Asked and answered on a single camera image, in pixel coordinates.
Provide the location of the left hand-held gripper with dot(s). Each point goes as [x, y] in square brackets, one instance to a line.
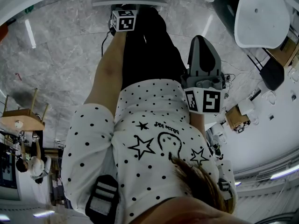
[126, 22]

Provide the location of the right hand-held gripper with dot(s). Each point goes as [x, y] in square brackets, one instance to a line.
[211, 101]

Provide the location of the person's right forearm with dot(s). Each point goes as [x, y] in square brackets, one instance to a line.
[197, 122]

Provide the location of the person's left forearm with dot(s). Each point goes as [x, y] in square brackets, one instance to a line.
[109, 62]

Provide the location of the white sneaker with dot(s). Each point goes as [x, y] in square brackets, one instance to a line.
[157, 8]

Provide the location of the black trousers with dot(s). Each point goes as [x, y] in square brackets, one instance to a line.
[151, 55]

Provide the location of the white box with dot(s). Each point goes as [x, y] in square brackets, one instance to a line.
[246, 106]

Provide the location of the black chair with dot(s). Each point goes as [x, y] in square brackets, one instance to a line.
[272, 76]

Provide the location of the white bathtub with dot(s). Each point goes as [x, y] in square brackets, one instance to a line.
[259, 15]

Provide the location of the large cardboard box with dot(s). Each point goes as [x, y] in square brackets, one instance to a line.
[287, 52]

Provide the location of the white polka dot shirt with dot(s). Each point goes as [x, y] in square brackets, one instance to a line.
[140, 129]

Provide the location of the green package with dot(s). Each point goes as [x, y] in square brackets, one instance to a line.
[29, 9]

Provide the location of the orange sofa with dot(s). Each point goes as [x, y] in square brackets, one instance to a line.
[3, 32]

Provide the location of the wooden stool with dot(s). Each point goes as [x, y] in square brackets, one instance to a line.
[21, 120]

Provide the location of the person's head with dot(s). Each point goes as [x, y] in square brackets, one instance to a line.
[187, 211]

